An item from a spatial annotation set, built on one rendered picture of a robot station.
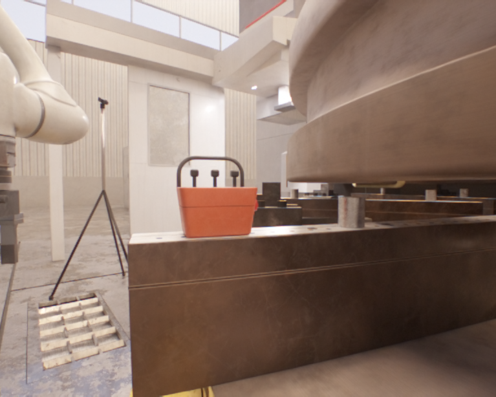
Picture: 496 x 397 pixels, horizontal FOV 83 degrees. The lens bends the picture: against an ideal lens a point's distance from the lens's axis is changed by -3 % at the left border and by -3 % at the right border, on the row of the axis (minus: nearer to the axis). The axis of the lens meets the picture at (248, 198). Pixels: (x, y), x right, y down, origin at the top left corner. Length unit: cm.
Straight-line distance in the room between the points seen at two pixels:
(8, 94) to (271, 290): 70
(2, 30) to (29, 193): 1317
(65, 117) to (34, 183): 1320
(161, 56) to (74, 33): 95
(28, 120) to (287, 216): 145
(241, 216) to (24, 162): 1343
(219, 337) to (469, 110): 79
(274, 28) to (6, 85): 304
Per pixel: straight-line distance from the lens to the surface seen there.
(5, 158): 66
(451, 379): 102
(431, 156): 86
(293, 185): 501
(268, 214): 182
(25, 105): 69
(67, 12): 391
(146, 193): 380
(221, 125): 443
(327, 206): 281
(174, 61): 408
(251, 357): 85
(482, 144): 81
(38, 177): 1394
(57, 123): 75
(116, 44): 389
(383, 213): 276
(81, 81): 1475
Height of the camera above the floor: 82
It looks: 3 degrees down
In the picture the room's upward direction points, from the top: straight up
